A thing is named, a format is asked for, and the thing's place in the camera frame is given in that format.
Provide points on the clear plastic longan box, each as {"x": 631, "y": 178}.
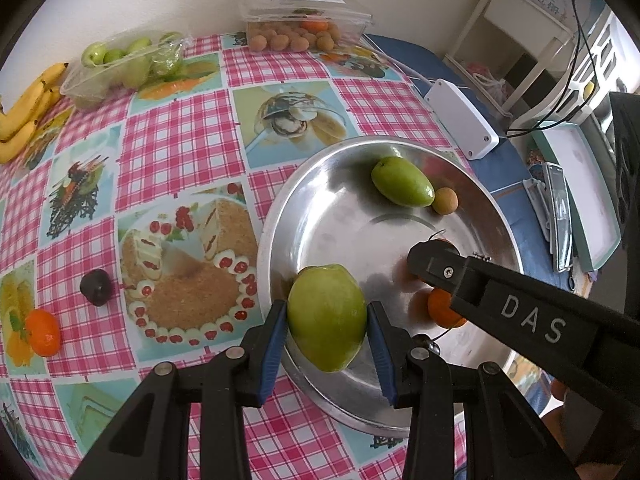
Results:
{"x": 303, "y": 25}

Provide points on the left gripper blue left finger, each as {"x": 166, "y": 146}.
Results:
{"x": 148, "y": 438}

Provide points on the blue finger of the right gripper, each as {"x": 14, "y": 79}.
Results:
{"x": 591, "y": 349}

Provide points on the large green mango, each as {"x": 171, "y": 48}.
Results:
{"x": 327, "y": 316}

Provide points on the clear bag of green fruits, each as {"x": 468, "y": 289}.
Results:
{"x": 128, "y": 60}

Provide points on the small green mango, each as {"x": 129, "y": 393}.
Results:
{"x": 402, "y": 183}

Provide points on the banana bunch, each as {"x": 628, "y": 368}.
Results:
{"x": 20, "y": 123}

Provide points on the white shelf unit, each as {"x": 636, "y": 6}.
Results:
{"x": 591, "y": 73}

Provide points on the small brown longan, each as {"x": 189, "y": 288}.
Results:
{"x": 446, "y": 201}

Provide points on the orange mandarin with stem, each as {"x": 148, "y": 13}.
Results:
{"x": 439, "y": 309}

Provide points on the large metal bowl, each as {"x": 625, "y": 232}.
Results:
{"x": 329, "y": 211}

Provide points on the white plastic box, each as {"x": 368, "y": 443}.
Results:
{"x": 470, "y": 130}

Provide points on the person right hand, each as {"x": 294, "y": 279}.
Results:
{"x": 553, "y": 421}

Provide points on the dark plum back pair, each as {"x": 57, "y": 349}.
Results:
{"x": 96, "y": 286}

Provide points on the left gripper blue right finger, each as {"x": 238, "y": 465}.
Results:
{"x": 504, "y": 437}

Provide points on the pink checkered tablecloth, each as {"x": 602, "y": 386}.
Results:
{"x": 132, "y": 165}

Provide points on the green framed white board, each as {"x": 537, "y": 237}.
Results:
{"x": 595, "y": 226}

